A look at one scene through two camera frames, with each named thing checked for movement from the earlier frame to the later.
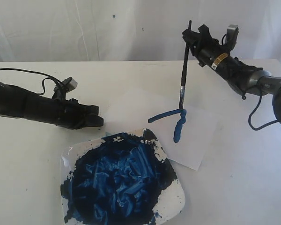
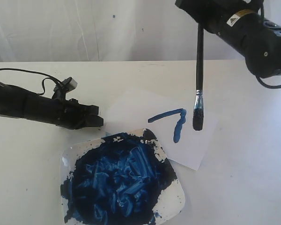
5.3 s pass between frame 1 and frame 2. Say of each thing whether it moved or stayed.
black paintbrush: moved
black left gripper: stayed
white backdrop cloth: stayed
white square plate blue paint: stayed
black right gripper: moved
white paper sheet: stayed
